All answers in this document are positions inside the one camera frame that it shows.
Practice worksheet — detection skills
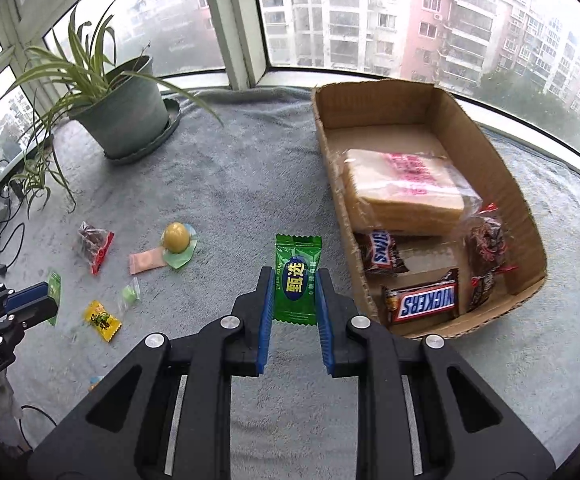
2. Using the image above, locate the yellow candy packet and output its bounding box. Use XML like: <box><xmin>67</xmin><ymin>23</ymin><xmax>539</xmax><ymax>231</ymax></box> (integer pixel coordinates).
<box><xmin>84</xmin><ymin>300</ymin><xmax>122</xmax><ymax>342</ymax></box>

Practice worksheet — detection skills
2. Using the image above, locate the red date snack packet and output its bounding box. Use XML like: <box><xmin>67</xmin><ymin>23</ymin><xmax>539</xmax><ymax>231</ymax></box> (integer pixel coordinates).
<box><xmin>77</xmin><ymin>221</ymin><xmax>114</xmax><ymax>275</ymax></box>

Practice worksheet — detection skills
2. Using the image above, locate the small light green candy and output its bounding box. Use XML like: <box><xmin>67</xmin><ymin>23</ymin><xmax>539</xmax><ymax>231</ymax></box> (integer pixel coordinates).
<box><xmin>119</xmin><ymin>276</ymin><xmax>141</xmax><ymax>311</ymax></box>

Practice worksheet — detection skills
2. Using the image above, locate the Snickers bar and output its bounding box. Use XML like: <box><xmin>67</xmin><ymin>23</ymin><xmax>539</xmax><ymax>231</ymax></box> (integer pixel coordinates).
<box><xmin>381</xmin><ymin>269</ymin><xmax>459</xmax><ymax>325</ymax></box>
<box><xmin>355</xmin><ymin>230</ymin><xmax>408</xmax><ymax>275</ymax></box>

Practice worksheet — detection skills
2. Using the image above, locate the pink candy packet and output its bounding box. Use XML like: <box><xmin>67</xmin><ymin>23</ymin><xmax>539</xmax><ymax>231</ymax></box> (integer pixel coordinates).
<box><xmin>128</xmin><ymin>247</ymin><xmax>168</xmax><ymax>275</ymax></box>

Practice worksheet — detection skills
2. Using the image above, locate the black patterned candy packet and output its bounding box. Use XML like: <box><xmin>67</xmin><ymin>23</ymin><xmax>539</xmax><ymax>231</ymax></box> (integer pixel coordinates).
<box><xmin>468</xmin><ymin>272</ymin><xmax>495</xmax><ymax>311</ymax></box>

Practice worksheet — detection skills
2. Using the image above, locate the yellow green jelly cup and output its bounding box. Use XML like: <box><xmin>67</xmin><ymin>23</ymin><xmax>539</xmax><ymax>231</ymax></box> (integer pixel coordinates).
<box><xmin>161</xmin><ymin>222</ymin><xmax>198</xmax><ymax>270</ymax></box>

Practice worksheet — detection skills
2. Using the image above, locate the dark date snack packet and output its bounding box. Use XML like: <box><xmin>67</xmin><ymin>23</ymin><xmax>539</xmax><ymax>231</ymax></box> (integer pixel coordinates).
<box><xmin>464</xmin><ymin>203</ymin><xmax>518</xmax><ymax>278</ymax></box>

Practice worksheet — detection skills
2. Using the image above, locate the green candy packet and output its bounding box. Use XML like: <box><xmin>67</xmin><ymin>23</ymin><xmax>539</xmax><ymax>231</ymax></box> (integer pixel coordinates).
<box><xmin>274</xmin><ymin>234</ymin><xmax>322</xmax><ymax>325</ymax></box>

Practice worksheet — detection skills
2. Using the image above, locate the packaged bread loaf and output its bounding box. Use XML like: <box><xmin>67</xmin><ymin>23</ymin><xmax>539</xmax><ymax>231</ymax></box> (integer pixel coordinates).
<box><xmin>341</xmin><ymin>148</ymin><xmax>482</xmax><ymax>236</ymax></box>

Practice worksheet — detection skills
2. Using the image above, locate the grey towel mat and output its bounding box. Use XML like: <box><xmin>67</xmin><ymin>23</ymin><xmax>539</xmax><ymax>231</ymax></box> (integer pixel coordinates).
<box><xmin>0</xmin><ymin>89</ymin><xmax>580</xmax><ymax>463</ymax></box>

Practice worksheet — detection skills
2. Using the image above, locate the brown cardboard box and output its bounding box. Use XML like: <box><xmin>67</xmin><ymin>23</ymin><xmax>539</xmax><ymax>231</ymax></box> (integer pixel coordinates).
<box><xmin>312</xmin><ymin>79</ymin><xmax>547</xmax><ymax>338</ymax></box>

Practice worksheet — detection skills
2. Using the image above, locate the green plant pot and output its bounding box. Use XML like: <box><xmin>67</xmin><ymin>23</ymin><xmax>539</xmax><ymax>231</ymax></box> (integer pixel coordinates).
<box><xmin>69</xmin><ymin>54</ymin><xmax>170</xmax><ymax>159</ymax></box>

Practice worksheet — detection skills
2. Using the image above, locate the spider plant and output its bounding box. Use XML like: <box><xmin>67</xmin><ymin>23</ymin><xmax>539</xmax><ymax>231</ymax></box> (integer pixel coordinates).
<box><xmin>4</xmin><ymin>6</ymin><xmax>220</xmax><ymax>212</ymax></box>

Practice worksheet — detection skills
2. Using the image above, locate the green pot saucer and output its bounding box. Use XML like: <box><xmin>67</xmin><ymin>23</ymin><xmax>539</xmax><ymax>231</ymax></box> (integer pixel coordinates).
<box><xmin>103</xmin><ymin>97</ymin><xmax>183</xmax><ymax>166</ymax></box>

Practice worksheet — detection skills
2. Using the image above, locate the white window frame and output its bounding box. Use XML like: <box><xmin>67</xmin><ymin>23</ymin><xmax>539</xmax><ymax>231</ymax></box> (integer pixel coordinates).
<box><xmin>0</xmin><ymin>0</ymin><xmax>580</xmax><ymax>174</ymax></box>

